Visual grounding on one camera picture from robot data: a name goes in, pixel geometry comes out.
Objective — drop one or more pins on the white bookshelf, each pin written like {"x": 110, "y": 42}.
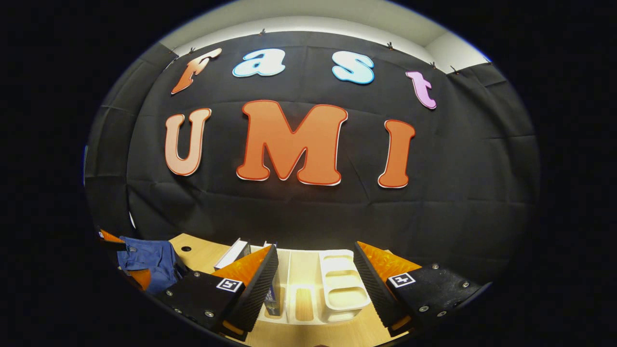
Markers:
{"x": 337, "y": 284}

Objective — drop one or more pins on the black backdrop cloth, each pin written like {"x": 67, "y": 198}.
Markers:
{"x": 308, "y": 212}

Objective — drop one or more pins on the white book blue picture cover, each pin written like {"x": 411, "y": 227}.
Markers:
{"x": 271, "y": 301}

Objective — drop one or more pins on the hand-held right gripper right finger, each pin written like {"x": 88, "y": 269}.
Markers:
{"x": 373, "y": 289}

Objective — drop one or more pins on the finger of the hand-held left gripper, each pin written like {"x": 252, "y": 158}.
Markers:
{"x": 140, "y": 279}
{"x": 112, "y": 237}

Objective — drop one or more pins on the blue schoolbag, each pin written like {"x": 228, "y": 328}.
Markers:
{"x": 149, "y": 260}

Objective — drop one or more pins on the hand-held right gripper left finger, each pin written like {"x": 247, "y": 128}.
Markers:
{"x": 255, "y": 289}

